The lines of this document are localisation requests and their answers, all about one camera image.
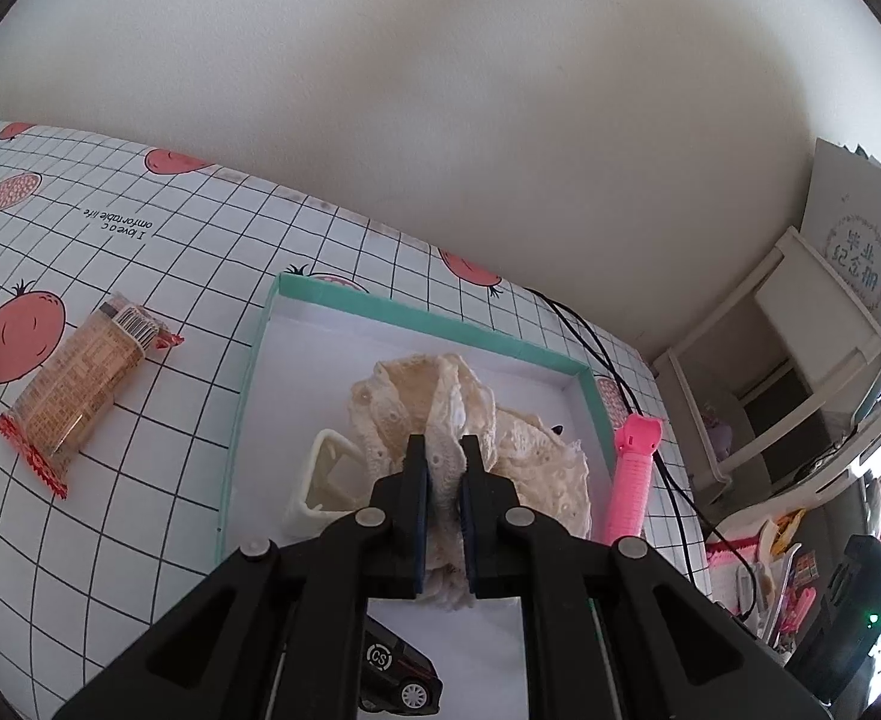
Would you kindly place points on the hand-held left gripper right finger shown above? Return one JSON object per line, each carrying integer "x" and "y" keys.
{"x": 470, "y": 517}

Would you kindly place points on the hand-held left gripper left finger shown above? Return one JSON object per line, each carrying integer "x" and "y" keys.
{"x": 416, "y": 517}

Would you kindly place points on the cream lace cloth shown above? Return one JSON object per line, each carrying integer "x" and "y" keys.
{"x": 538, "y": 465}

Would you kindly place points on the black toy car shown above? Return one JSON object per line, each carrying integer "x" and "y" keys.
{"x": 403, "y": 671}

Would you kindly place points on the teal rimmed white box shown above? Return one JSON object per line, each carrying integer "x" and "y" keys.
{"x": 298, "y": 405}

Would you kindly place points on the pink plastic case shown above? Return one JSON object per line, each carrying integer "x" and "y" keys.
{"x": 797, "y": 604}

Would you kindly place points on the white plastic holder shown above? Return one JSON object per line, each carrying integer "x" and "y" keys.
{"x": 320, "y": 502}

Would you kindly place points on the pink comb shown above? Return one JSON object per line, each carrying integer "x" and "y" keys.
{"x": 628, "y": 480}

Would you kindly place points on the grid printed tablecloth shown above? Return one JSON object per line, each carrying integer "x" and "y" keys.
{"x": 148, "y": 577}

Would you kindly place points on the white shelf unit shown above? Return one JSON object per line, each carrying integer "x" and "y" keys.
{"x": 808, "y": 300}

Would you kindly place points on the orange biscuit packet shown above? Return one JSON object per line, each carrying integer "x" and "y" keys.
{"x": 73, "y": 390}

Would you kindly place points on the printed paper card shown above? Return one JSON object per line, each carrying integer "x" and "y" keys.
{"x": 860, "y": 240}

